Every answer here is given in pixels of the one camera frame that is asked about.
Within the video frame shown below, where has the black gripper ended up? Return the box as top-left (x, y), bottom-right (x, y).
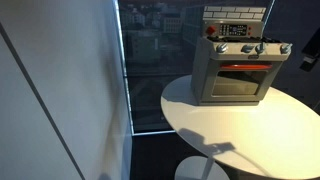
top-left (299, 27), bottom-right (320, 73)

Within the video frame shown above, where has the blue oven knob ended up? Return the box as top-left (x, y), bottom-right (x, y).
top-left (240, 44), bottom-right (255, 54)
top-left (254, 41), bottom-right (267, 55)
top-left (215, 42), bottom-right (229, 54)

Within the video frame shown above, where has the red round timer knob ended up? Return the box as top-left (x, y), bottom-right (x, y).
top-left (205, 25), bottom-right (217, 36)

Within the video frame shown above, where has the grey oven door with window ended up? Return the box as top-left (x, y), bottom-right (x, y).
top-left (200, 59), bottom-right (284, 103)

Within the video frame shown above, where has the grey toy oven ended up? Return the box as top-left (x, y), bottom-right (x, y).
top-left (190, 5), bottom-right (294, 107)

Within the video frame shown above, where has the white round table base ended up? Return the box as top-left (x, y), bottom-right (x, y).
top-left (174, 155), bottom-right (232, 180)

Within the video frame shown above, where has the red oven door handle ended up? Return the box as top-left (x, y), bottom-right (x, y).
top-left (219, 63), bottom-right (274, 71)

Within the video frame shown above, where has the white window frame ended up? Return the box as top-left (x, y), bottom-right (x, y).
top-left (113, 0), bottom-right (176, 137)

